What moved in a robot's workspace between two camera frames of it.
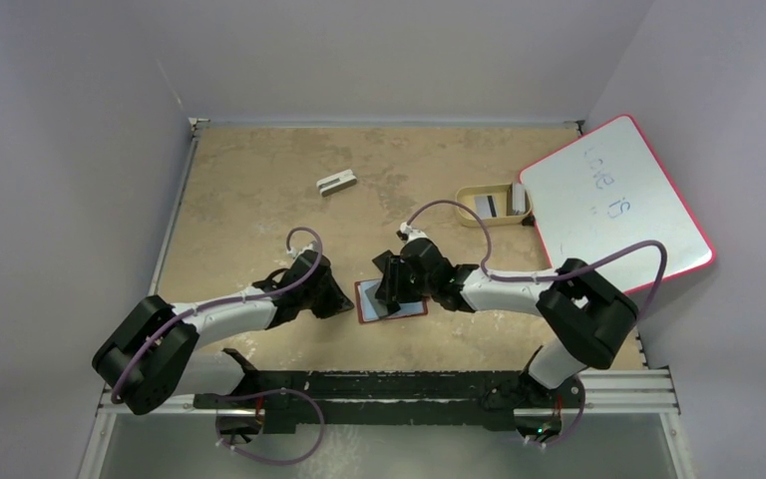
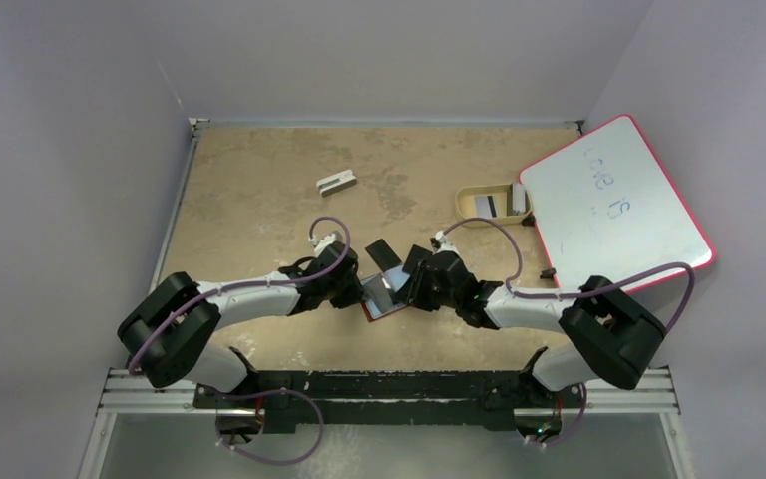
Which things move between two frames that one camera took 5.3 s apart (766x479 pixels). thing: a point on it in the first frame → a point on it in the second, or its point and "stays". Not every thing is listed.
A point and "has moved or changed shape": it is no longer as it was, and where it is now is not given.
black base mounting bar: [315, 400] stays
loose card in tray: [483, 208] stays
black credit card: [383, 308] has moved or changed shape
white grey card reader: [337, 183] stays
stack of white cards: [519, 198] stays
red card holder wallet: [367, 312] has moved or changed shape
